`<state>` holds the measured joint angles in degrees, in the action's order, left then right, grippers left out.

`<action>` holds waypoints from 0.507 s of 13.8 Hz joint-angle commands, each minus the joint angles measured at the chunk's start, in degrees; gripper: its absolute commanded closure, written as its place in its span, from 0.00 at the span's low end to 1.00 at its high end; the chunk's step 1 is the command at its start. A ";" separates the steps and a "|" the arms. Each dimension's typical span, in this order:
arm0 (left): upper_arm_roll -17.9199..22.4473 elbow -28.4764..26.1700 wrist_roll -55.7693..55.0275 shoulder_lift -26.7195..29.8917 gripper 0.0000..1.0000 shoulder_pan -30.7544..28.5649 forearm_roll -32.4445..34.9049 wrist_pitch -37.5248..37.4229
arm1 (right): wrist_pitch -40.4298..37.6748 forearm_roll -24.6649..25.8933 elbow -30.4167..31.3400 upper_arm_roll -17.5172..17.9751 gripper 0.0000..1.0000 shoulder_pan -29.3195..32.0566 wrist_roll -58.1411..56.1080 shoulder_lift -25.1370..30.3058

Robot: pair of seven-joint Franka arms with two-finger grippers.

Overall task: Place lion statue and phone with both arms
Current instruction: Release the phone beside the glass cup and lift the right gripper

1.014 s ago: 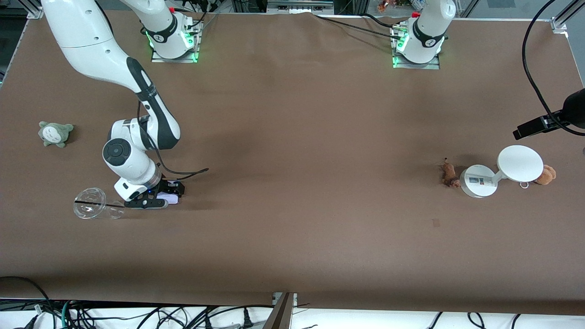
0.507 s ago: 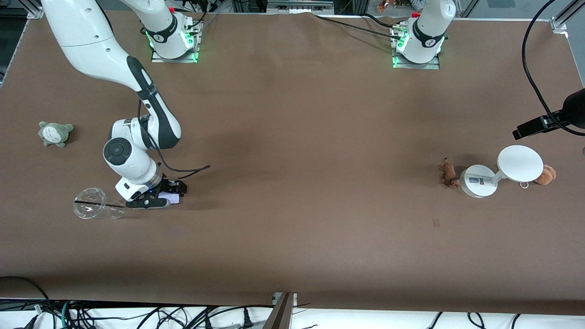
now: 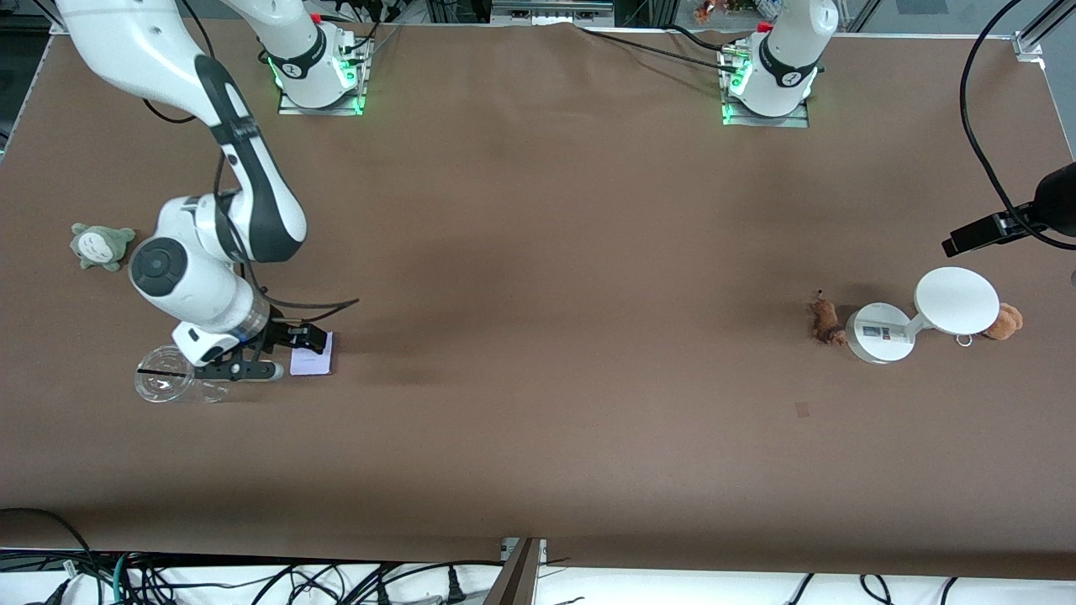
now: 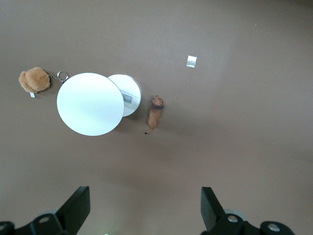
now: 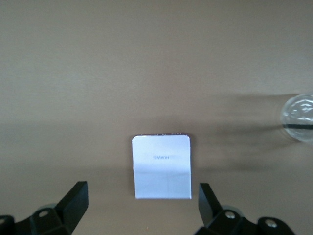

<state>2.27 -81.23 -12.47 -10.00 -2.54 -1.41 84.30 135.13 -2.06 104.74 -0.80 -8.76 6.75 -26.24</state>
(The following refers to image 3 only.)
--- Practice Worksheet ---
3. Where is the white square card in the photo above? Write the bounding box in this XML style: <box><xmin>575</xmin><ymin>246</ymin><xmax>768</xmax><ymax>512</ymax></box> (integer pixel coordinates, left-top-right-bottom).
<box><xmin>290</xmin><ymin>331</ymin><xmax>334</xmax><ymax>376</ymax></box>

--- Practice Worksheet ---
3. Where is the brown lion statue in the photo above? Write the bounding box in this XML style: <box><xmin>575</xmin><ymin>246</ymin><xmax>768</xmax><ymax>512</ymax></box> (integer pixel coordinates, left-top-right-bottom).
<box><xmin>810</xmin><ymin>290</ymin><xmax>848</xmax><ymax>347</ymax></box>

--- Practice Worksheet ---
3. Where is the aluminium profile bar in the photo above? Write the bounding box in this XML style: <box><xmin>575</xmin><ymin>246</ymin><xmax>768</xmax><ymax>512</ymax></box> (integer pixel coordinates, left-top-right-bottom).
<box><xmin>483</xmin><ymin>538</ymin><xmax>547</xmax><ymax>605</ymax></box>

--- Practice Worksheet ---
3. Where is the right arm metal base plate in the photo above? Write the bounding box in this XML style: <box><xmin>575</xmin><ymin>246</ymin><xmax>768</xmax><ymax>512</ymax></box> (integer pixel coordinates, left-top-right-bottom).
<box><xmin>277</xmin><ymin>34</ymin><xmax>368</xmax><ymax>117</ymax></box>

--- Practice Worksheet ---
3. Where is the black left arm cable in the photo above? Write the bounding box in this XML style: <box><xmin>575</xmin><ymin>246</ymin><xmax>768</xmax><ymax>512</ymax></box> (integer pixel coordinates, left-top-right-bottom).
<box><xmin>960</xmin><ymin>0</ymin><xmax>1076</xmax><ymax>251</ymax></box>

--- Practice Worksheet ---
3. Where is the grey power strip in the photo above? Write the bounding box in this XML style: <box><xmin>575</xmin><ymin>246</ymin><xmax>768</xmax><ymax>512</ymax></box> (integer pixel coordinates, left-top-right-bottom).
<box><xmin>492</xmin><ymin>0</ymin><xmax>614</xmax><ymax>24</ymax></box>

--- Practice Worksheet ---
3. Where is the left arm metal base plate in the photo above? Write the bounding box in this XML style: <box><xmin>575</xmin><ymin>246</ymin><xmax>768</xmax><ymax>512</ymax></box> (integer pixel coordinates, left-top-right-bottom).
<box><xmin>721</xmin><ymin>42</ymin><xmax>810</xmax><ymax>129</ymax></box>

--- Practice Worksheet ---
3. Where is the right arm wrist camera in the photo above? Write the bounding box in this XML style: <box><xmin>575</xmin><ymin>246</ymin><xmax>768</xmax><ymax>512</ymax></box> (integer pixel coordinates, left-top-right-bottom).
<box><xmin>195</xmin><ymin>359</ymin><xmax>284</xmax><ymax>381</ymax></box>

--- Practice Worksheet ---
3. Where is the grey totoro plush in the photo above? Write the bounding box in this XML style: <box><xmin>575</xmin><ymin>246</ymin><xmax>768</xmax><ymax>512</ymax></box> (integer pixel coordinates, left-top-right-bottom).
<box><xmin>70</xmin><ymin>223</ymin><xmax>137</xmax><ymax>271</ymax></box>

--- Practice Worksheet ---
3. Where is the black base power cable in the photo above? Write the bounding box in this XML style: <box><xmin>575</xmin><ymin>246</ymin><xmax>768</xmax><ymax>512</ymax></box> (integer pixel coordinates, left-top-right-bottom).
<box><xmin>576</xmin><ymin>25</ymin><xmax>749</xmax><ymax>72</ymax></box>

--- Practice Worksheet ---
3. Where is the brown teddy bear plush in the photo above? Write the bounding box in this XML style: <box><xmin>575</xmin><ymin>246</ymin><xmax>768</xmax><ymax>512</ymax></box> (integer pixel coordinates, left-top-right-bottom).
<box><xmin>982</xmin><ymin>302</ymin><xmax>1024</xmax><ymax>341</ymax></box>

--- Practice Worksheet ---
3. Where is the clear plastic cup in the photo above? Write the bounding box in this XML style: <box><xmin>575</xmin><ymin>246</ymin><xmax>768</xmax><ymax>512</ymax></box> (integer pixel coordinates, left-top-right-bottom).
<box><xmin>134</xmin><ymin>345</ymin><xmax>229</xmax><ymax>404</ymax></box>

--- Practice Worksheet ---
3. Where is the thick black floor cable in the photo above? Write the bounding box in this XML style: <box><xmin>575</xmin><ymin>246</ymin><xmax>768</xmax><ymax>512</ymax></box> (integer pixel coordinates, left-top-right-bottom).
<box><xmin>0</xmin><ymin>508</ymin><xmax>98</xmax><ymax>605</ymax></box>

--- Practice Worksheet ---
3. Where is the black straw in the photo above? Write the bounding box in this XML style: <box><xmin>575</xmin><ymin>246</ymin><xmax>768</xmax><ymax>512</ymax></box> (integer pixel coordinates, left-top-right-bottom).
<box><xmin>137</xmin><ymin>367</ymin><xmax>229</xmax><ymax>383</ymax></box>

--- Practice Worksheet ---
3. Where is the aluminium corner frame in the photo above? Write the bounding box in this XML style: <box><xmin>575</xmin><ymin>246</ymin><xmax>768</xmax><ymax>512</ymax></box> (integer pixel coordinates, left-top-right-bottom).
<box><xmin>1013</xmin><ymin>0</ymin><xmax>1076</xmax><ymax>61</ymax></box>

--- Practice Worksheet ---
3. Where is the brown table cover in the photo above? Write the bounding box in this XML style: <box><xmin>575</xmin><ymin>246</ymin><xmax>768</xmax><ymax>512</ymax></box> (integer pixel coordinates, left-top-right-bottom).
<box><xmin>0</xmin><ymin>17</ymin><xmax>1076</xmax><ymax>581</ymax></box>

